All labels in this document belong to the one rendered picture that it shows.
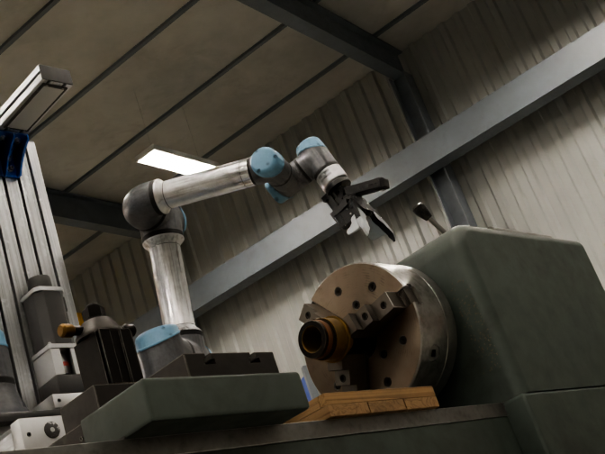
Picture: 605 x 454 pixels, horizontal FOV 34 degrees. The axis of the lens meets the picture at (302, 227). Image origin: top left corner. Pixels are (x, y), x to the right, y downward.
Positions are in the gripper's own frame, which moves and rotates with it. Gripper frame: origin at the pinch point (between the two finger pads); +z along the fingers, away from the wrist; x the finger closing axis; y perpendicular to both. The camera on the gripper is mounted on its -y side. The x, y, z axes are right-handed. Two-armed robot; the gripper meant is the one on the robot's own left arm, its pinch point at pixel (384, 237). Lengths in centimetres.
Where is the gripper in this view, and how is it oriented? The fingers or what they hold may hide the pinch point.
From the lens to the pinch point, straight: 253.1
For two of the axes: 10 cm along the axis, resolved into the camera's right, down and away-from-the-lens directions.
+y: -6.7, 6.6, 3.4
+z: 5.2, 7.5, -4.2
